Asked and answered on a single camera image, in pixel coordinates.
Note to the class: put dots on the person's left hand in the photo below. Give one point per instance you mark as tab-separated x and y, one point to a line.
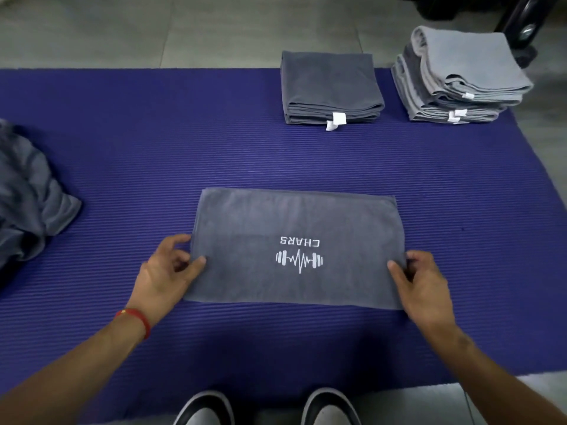
161	283

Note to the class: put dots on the person's right hand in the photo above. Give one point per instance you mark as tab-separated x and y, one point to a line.
425	292

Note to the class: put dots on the purple ribbed mat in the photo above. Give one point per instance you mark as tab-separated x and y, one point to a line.
133	172

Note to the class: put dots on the pile of dark grey towels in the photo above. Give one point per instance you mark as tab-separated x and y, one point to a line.
31	203

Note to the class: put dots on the person's left forearm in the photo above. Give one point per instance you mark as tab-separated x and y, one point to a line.
66	376

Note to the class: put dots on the person's right forearm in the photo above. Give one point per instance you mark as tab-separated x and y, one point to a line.
496	380

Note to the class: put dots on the black and white sneaker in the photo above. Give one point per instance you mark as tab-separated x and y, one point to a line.
206	411
330	409

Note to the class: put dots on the black weight stack machine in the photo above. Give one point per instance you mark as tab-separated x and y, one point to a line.
487	8

